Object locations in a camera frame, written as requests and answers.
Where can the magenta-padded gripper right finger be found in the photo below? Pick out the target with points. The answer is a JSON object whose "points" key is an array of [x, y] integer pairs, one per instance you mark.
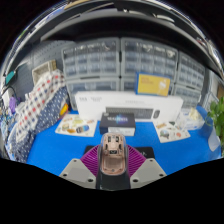
{"points": [[150, 171]]}

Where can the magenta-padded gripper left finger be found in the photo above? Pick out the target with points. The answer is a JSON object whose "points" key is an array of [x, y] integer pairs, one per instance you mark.
{"points": [[75, 173]]}

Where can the small colourful sticker sheet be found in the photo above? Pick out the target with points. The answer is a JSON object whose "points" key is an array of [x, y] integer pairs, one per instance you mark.
{"points": [[171, 131]]}

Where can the large colourful sticker sheet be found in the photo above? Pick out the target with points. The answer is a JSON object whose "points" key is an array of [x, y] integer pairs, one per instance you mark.
{"points": [[75, 126]]}

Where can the small black box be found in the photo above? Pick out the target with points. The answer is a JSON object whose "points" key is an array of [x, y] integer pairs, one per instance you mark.
{"points": [[116, 120]]}

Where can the navy polka dot cloth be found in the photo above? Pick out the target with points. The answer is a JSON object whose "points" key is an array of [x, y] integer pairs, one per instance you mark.
{"points": [[50, 116]]}

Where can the small yellow item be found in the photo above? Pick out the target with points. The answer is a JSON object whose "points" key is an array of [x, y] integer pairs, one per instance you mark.
{"points": [[64, 110]]}

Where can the clear plastic bag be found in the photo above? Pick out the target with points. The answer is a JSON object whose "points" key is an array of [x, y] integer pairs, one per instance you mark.
{"points": [[191, 120]]}

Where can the clear plant vase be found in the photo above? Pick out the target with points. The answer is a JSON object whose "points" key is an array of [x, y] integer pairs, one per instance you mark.
{"points": [[214, 140]]}

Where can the white keyboard box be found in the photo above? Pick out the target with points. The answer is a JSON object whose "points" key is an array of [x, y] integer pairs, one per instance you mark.
{"points": [[93, 100]]}

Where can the red blue checkered cloth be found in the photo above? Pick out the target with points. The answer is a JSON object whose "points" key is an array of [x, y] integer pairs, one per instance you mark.
{"points": [[40, 100]]}

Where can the green potted plant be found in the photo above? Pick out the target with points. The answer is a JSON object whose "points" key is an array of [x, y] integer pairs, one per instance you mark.
{"points": [[216, 115]]}

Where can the yellow and blue box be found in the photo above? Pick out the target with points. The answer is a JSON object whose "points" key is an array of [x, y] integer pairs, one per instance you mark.
{"points": [[152, 84]]}

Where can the purple bag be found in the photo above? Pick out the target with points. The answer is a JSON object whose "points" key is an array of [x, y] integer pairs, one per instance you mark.
{"points": [[12, 105]]}

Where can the grey small-drawer cabinet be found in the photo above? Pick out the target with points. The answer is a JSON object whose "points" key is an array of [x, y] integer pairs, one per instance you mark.
{"points": [[148, 55], [190, 76], [90, 58]]}

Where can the white woven basket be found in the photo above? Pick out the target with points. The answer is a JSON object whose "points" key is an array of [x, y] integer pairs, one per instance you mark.
{"points": [[43, 70]]}

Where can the teal tool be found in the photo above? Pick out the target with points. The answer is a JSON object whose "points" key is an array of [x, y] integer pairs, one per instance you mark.
{"points": [[10, 77]]}

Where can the black wall shelf unit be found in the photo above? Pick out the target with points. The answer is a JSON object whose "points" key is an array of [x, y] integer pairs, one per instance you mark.
{"points": [[133, 20]]}

